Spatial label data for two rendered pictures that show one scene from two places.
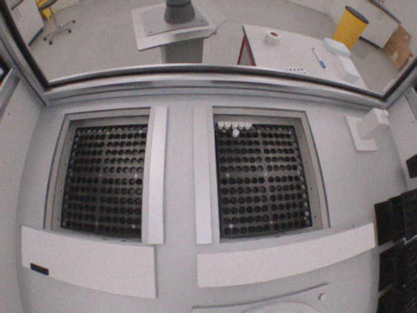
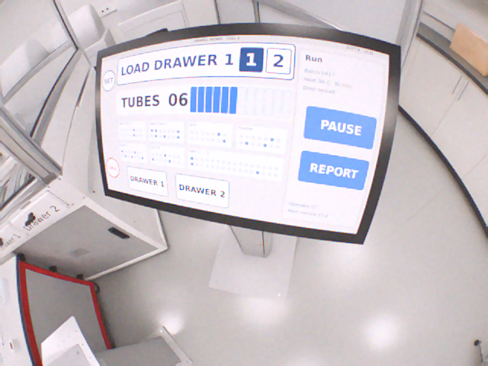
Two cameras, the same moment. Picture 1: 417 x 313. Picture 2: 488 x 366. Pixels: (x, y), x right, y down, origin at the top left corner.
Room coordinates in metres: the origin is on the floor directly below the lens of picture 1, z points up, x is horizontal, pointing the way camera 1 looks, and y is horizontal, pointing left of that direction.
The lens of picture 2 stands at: (0.61, 0.99, 1.29)
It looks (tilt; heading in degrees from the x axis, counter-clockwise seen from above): 60 degrees down; 177
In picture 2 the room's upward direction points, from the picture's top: 12 degrees counter-clockwise
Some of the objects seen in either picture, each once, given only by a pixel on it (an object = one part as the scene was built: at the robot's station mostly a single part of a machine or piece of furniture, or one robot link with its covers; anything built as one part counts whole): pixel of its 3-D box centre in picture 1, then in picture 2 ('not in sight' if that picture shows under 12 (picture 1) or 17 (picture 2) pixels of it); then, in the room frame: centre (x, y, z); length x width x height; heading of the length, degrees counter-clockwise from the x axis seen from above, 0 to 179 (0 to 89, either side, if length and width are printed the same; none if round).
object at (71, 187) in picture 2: not in sight; (24, 157); (-0.15, -0.13, 0.87); 1.02 x 0.95 x 0.14; 101
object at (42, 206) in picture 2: not in sight; (36, 215); (0.27, 0.24, 0.87); 0.29 x 0.02 x 0.11; 101
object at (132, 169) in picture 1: (107, 180); not in sight; (0.08, 0.20, 0.87); 0.22 x 0.18 x 0.06; 11
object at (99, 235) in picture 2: not in sight; (73, 196); (-0.14, -0.12, 0.40); 1.03 x 0.95 x 0.80; 101
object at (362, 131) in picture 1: (373, 124); not in sight; (0.26, -0.35, 1.00); 0.09 x 0.08 x 0.10; 11
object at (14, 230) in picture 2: not in sight; (5, 239); (0.34, -0.07, 0.87); 0.29 x 0.02 x 0.11; 101
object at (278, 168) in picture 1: (260, 179); not in sight; (0.14, -0.11, 0.87); 0.22 x 0.18 x 0.06; 11
